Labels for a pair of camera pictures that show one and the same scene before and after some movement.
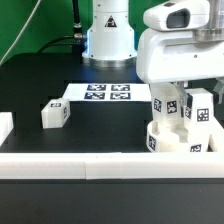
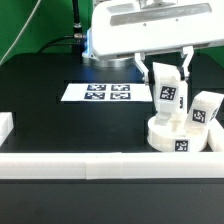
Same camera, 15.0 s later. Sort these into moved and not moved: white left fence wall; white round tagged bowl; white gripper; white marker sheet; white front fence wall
Moved: white round tagged bowl; white gripper
Not moved: white left fence wall; white front fence wall; white marker sheet
